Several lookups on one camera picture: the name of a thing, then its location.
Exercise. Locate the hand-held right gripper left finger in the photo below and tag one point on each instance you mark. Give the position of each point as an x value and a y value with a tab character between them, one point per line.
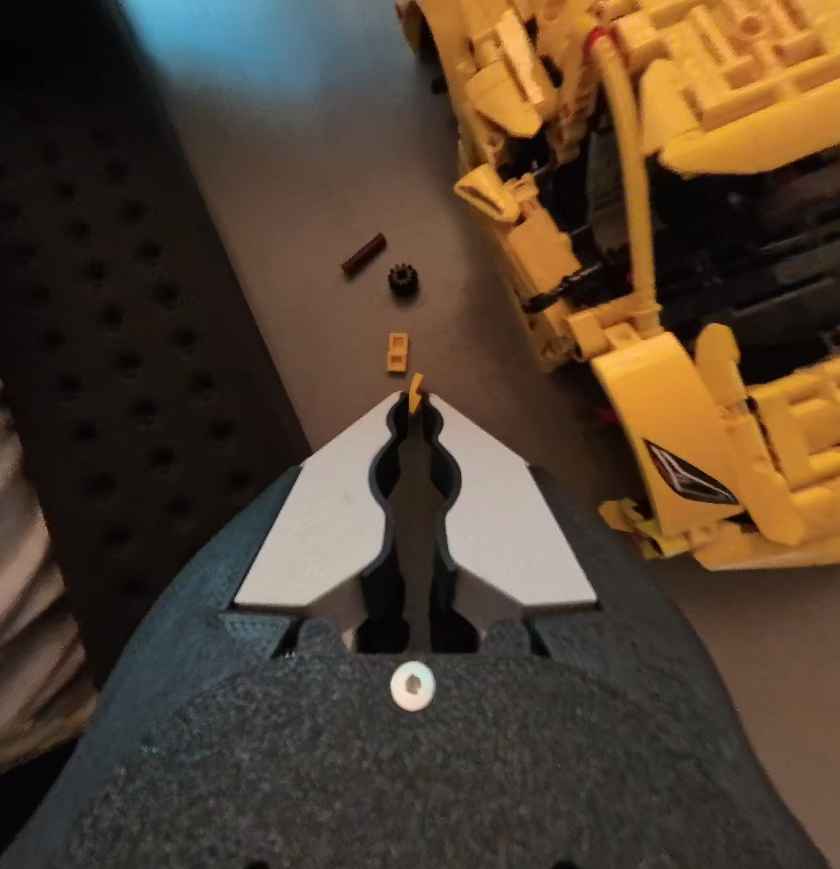
311	536

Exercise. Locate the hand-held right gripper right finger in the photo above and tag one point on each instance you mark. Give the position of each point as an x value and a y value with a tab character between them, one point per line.
521	543

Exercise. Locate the yellow square brick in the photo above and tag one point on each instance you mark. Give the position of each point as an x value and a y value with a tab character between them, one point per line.
415	397

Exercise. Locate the yellow plate brick with hole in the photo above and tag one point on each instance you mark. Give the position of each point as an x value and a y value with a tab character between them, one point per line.
397	353

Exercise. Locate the yellow toy brick car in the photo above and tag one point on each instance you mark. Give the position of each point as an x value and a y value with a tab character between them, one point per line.
698	407

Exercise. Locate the small black round brick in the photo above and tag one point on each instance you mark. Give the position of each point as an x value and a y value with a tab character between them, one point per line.
401	278

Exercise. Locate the dark short axle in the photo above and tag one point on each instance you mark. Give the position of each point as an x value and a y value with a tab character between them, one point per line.
364	254

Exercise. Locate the grey desk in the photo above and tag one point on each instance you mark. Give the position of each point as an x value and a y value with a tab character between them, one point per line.
291	170

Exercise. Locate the white shirt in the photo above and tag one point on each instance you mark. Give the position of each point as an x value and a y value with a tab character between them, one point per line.
19	611

